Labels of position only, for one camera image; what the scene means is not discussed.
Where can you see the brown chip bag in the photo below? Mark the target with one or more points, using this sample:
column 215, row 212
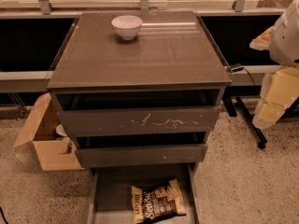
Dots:
column 159, row 203

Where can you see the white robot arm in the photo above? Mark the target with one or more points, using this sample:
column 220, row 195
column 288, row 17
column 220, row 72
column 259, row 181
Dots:
column 281, row 89

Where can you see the top grey drawer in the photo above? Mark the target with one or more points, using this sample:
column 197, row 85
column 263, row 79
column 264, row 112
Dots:
column 91, row 113

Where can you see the grey drawer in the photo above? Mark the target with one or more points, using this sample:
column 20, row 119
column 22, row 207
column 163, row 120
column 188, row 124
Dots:
column 91, row 113
column 111, row 201
column 146, row 149

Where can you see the grey drawer cabinet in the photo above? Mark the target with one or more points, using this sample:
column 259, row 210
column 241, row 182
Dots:
column 172, row 52

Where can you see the middle grey drawer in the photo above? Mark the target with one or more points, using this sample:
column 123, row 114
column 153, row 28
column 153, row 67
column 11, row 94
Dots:
column 146, row 149

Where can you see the bottom grey drawer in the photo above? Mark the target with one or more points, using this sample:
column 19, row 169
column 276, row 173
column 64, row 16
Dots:
column 111, row 201

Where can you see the white ceramic bowl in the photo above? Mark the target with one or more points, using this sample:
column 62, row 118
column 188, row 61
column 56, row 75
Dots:
column 127, row 27

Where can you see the white cup in box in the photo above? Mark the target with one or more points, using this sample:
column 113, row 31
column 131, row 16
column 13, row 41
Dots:
column 60, row 130

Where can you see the open cardboard box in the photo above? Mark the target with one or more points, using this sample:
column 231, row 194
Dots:
column 54, row 152

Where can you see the black table leg frame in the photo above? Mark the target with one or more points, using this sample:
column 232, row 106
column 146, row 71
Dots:
column 292, row 112

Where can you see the black power adapter with cable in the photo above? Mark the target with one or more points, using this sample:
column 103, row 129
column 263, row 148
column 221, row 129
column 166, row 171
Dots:
column 240, row 75

